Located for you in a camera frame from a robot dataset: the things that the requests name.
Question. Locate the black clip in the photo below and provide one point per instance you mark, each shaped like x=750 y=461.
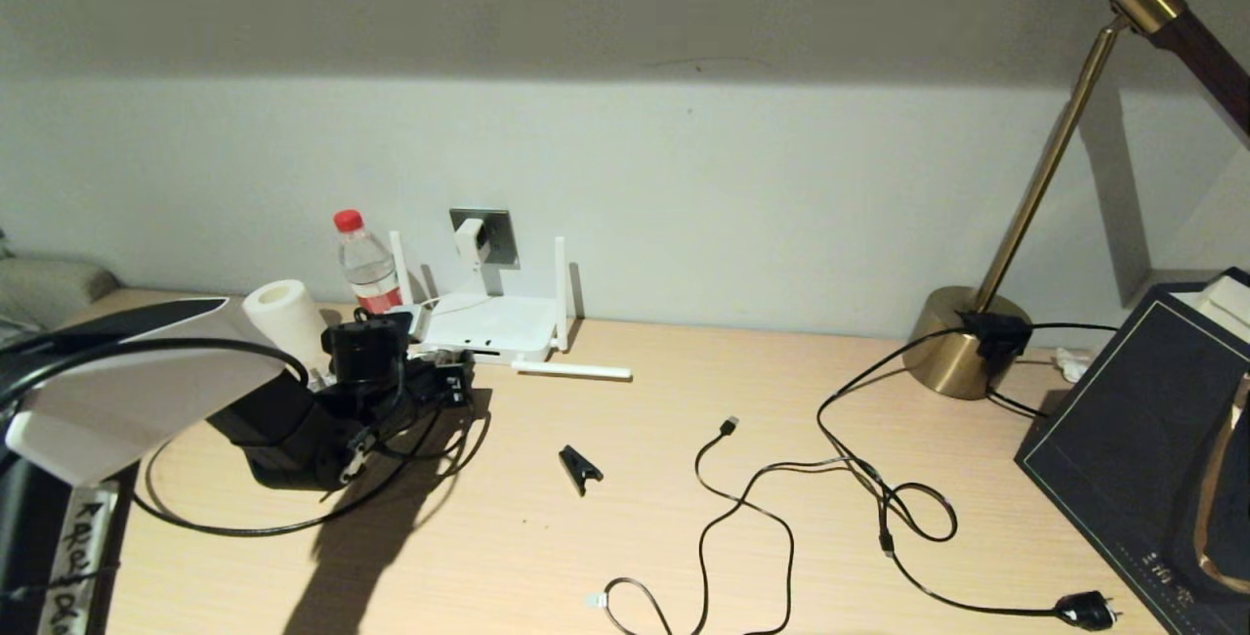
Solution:
x=578 y=465

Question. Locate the white router with antennas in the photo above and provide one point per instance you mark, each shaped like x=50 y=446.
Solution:
x=493 y=322

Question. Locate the brass desk lamp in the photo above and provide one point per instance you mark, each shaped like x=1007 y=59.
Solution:
x=962 y=352

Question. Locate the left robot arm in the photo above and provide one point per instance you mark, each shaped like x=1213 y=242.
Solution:
x=117 y=401

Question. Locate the white power adapter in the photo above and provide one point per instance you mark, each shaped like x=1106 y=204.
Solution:
x=471 y=242

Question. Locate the grey wall socket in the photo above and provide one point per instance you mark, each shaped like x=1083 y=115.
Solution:
x=502 y=232

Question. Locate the black block on lamp base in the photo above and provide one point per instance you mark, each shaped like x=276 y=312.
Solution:
x=998 y=334

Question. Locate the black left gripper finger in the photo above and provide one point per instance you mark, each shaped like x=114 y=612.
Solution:
x=444 y=353
x=465 y=358

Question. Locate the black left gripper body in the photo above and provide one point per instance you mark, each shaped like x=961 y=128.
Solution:
x=435 y=389

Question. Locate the grey cushion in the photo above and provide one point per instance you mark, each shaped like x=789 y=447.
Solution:
x=49 y=278

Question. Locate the clear bottle red cap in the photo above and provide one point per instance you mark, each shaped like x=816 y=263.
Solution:
x=369 y=264

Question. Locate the white box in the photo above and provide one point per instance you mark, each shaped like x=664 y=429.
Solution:
x=1226 y=308

